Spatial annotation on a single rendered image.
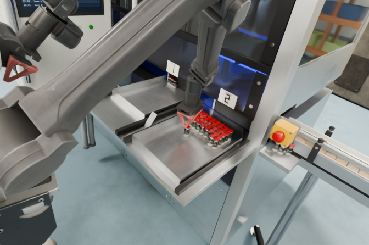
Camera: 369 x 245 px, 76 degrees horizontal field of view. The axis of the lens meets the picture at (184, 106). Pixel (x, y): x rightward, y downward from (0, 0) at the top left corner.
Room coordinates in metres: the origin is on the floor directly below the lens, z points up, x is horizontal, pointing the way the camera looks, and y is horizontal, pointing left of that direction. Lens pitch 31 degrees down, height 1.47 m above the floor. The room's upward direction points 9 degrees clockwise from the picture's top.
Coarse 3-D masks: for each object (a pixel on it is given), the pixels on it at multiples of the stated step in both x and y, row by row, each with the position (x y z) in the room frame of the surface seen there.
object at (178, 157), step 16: (160, 128) 0.76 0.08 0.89; (176, 128) 0.79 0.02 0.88; (144, 144) 0.66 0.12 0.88; (160, 144) 0.67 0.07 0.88; (176, 144) 0.69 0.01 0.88; (192, 144) 0.70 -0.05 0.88; (224, 144) 0.73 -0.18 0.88; (160, 160) 0.56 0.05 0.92; (176, 160) 0.60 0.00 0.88; (192, 160) 0.62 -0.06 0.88; (208, 160) 0.59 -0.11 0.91; (176, 176) 0.50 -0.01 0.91
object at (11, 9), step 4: (8, 0) 0.95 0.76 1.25; (12, 0) 0.97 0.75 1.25; (8, 4) 0.95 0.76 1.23; (12, 4) 0.96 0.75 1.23; (8, 8) 0.95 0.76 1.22; (12, 8) 0.96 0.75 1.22; (8, 12) 0.95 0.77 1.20; (12, 12) 0.95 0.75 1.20; (12, 16) 0.95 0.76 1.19; (12, 20) 0.95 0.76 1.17; (16, 20) 0.96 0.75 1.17; (12, 24) 0.95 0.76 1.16; (16, 24) 0.96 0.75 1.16; (12, 28) 0.95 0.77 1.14; (16, 28) 0.96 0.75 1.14; (16, 32) 0.95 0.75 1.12; (24, 68) 0.95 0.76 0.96; (24, 76) 0.95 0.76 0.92; (28, 76) 0.96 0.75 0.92; (28, 80) 0.96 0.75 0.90
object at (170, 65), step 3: (168, 60) 1.11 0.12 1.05; (168, 63) 1.11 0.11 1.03; (171, 63) 1.09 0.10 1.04; (174, 63) 1.08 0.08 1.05; (168, 66) 1.10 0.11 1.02; (171, 66) 1.09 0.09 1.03; (177, 66) 1.06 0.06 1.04; (168, 69) 1.10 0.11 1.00; (171, 69) 1.09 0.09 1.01; (174, 69) 1.07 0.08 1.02; (177, 69) 1.06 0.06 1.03; (171, 72) 1.09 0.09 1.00; (174, 72) 1.07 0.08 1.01; (177, 72) 1.06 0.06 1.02; (174, 75) 1.07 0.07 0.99; (177, 75) 1.06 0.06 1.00
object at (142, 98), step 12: (132, 84) 1.06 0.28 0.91; (144, 84) 1.11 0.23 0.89; (156, 84) 1.16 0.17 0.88; (120, 96) 0.92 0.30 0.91; (132, 96) 0.99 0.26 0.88; (144, 96) 1.01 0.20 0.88; (156, 96) 1.03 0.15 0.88; (168, 96) 1.05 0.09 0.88; (180, 96) 1.07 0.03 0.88; (132, 108) 0.86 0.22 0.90; (144, 108) 0.90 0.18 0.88; (156, 108) 0.92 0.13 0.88; (168, 108) 0.90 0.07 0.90
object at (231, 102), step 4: (220, 92) 0.89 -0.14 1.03; (224, 92) 0.87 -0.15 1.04; (228, 92) 0.86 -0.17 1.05; (220, 96) 0.88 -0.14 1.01; (224, 96) 0.87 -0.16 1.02; (228, 96) 0.86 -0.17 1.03; (232, 96) 0.85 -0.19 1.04; (236, 96) 0.84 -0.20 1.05; (220, 100) 0.88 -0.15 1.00; (224, 100) 0.87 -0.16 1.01; (228, 100) 0.86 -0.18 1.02; (232, 100) 0.84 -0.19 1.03; (236, 100) 0.83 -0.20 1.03; (228, 104) 0.85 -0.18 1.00; (232, 104) 0.84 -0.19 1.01; (232, 108) 0.84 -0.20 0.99
